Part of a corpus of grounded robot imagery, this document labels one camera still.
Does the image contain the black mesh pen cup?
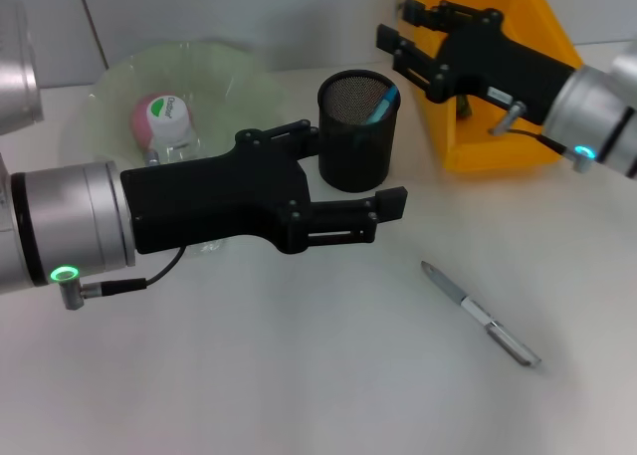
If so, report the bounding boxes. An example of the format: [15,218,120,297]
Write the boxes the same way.
[317,69,402,194]

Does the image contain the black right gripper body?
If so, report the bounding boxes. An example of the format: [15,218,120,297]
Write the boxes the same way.
[425,9,584,127]

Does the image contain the grey right arm cable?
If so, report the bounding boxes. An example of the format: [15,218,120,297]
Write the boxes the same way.
[487,101,596,173]

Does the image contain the green glass fruit plate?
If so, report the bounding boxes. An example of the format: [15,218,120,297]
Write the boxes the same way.
[59,39,290,177]

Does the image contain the blue children's scissors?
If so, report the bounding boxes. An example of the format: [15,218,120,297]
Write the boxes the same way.
[347,85,401,147]

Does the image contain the clear green-label water bottle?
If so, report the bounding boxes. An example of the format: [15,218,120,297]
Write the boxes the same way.
[142,94,228,256]

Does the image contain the yellow plastic bin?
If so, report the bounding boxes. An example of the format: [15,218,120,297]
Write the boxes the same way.
[408,0,583,174]

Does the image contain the grey white pen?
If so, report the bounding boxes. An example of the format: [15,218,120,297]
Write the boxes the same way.
[420,259,542,369]

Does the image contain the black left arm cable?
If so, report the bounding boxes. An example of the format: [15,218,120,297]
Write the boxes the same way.
[59,245,188,311]

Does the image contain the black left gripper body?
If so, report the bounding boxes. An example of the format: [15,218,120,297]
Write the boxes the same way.
[119,127,315,257]

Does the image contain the pink knitted peach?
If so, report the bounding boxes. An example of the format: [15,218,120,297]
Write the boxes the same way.
[129,96,155,150]

